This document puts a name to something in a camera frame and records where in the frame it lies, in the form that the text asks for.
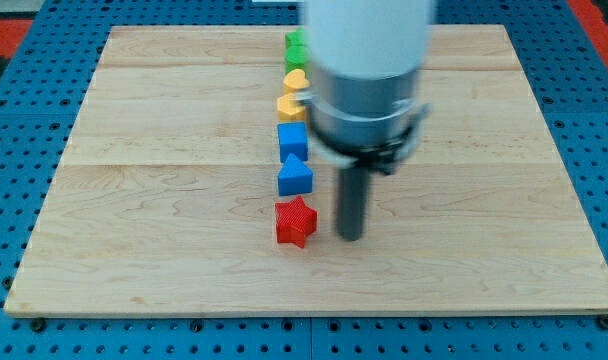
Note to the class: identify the red star block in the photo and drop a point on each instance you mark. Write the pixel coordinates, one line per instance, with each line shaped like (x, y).
(295, 221)

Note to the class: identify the yellow hexagon block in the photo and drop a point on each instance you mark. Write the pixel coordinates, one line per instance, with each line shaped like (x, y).
(289, 109)

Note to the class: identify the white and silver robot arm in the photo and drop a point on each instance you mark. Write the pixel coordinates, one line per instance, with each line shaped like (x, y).
(365, 57)

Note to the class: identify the blue square block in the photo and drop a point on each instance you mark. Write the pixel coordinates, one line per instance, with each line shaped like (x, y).
(293, 140)

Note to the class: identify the green circle block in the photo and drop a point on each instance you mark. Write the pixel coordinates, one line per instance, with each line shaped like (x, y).
(296, 57)

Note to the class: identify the green block at far edge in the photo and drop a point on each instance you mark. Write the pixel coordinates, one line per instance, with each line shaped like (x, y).
(295, 38)

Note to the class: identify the light wooden board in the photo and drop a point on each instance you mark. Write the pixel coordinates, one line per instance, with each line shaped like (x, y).
(162, 205)

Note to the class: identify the blue triangle block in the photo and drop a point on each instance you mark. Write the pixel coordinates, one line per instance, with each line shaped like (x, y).
(295, 177)

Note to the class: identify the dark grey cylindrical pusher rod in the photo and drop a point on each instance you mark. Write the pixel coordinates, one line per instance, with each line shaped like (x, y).
(352, 200)

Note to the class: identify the yellow heart block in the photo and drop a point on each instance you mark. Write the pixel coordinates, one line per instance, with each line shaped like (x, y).
(295, 81)

